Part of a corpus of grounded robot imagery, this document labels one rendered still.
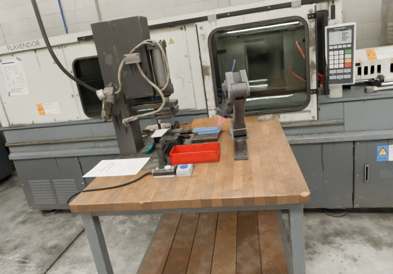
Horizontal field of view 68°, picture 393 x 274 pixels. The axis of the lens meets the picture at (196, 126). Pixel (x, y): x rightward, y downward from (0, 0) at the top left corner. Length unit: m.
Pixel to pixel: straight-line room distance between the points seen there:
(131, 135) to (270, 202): 0.91
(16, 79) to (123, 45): 1.56
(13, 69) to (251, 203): 2.43
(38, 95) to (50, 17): 2.61
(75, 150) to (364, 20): 3.74
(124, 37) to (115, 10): 3.16
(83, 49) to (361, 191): 2.43
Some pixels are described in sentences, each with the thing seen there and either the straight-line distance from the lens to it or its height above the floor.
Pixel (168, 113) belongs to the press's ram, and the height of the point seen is 1.14.
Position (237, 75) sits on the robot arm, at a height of 1.31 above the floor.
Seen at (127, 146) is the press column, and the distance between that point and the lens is 1.75.
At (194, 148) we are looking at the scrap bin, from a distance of 1.56.
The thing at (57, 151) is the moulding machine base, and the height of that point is 0.71.
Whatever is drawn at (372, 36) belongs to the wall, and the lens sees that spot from 4.50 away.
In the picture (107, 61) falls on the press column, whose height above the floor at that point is 1.45.
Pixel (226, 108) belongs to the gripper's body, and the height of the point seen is 1.12.
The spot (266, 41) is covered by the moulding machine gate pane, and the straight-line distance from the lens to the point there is 2.13.
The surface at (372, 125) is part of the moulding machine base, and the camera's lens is 2.38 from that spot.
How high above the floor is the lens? 1.48
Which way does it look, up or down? 16 degrees down
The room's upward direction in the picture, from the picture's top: 8 degrees counter-clockwise
